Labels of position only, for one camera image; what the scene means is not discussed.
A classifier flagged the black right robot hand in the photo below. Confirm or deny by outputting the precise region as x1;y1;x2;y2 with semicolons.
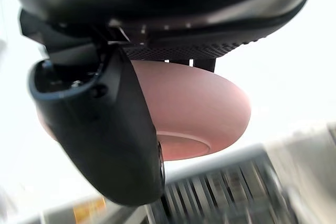
7;0;316;206

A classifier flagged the pink ceramic cup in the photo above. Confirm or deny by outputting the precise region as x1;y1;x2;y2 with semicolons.
36;60;251;161

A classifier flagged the grey dishwasher rack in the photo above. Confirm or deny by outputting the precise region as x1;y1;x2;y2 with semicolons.
146;144;300;224

